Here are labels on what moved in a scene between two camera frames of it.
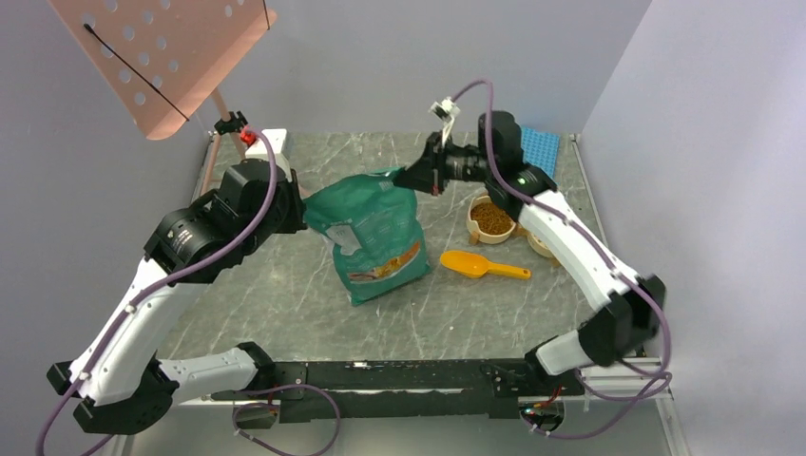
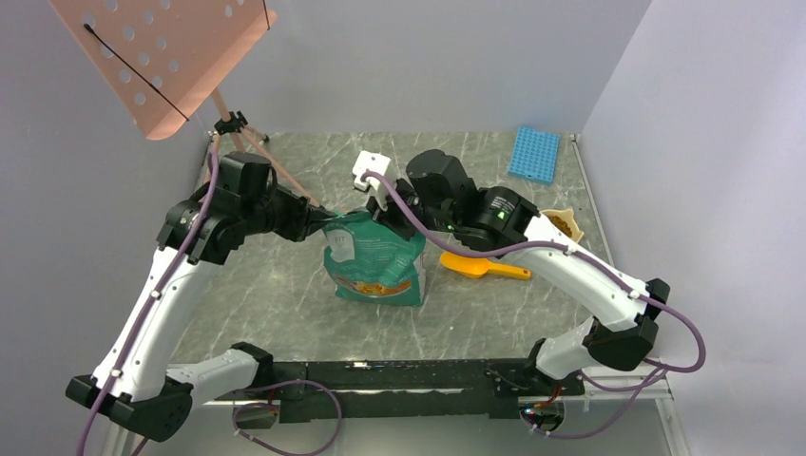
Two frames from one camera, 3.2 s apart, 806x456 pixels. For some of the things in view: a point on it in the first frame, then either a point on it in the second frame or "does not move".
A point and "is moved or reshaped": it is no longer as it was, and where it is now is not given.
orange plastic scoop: x=476 y=266 does not move
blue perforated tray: x=540 y=149 does not move
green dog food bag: x=374 y=229 is moved or reshaped
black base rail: x=406 y=389 does not move
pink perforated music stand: x=163 y=57 does not move
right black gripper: x=430 y=173 → x=390 y=217
